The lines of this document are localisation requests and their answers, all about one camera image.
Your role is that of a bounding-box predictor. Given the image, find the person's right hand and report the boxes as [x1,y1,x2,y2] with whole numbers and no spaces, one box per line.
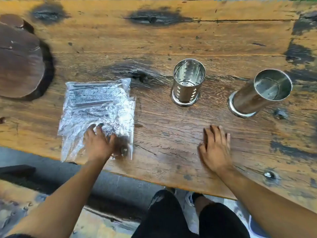
[198,125,233,174]

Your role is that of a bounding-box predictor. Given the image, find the person's left hand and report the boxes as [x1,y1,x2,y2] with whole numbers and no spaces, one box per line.
[83,123,117,162]

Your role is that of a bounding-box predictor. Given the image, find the clear plastic cutlery bag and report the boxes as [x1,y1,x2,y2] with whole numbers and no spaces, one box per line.
[65,78,132,114]
[58,97,136,163]

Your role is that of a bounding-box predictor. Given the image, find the person's left forearm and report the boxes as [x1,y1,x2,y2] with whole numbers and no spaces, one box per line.
[7,156,110,238]

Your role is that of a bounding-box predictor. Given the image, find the person's right forearm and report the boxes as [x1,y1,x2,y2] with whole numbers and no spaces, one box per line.
[216,165,317,238]

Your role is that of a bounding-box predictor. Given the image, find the person's white shoe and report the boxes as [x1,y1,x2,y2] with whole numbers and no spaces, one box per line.
[184,191,205,207]

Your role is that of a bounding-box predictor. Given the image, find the plain steel cutlery holder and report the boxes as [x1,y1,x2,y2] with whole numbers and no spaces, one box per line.
[227,69,293,118]

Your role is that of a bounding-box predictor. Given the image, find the perforated steel cutlery holder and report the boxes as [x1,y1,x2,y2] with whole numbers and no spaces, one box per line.
[170,59,206,107]

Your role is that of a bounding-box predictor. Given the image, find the person's black trousers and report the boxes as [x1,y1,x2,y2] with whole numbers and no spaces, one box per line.
[131,189,251,238]

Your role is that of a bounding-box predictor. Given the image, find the round dark wooden slab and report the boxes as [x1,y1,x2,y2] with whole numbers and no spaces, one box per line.
[0,14,46,99]

